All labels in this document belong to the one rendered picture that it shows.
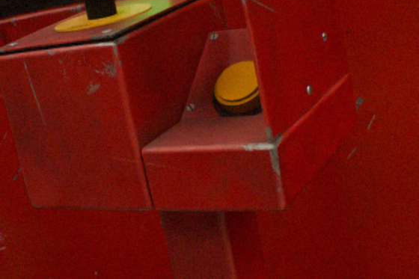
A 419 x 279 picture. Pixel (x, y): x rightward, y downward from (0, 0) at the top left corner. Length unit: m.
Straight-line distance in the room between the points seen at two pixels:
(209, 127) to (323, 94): 0.08
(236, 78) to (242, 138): 0.07
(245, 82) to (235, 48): 0.05
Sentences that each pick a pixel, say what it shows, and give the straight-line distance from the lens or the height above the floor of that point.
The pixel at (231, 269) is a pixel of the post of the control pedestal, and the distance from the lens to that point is 0.64.
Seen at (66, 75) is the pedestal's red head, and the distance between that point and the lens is 0.58.
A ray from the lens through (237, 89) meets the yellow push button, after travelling 0.59.
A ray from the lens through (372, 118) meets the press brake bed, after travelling 0.85.
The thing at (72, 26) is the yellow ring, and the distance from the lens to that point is 0.62.
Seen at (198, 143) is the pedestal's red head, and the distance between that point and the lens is 0.55.
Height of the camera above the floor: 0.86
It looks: 16 degrees down
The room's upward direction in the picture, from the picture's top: 11 degrees counter-clockwise
